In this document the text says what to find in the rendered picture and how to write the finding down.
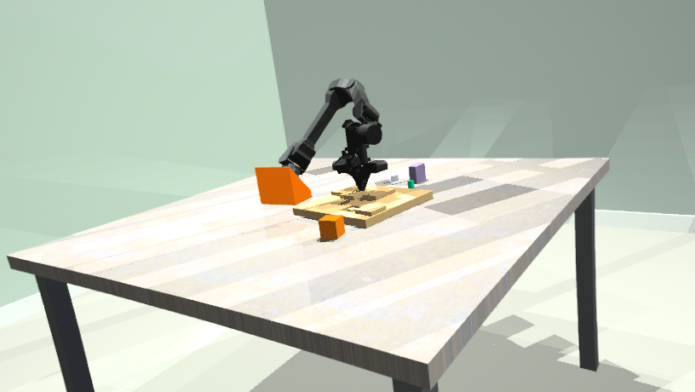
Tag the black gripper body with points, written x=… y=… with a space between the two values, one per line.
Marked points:
x=371 y=167

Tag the light purple block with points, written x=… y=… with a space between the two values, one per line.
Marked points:
x=417 y=172

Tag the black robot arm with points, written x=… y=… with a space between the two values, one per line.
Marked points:
x=340 y=92

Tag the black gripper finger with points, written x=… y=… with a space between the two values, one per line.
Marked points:
x=363 y=179
x=356 y=179

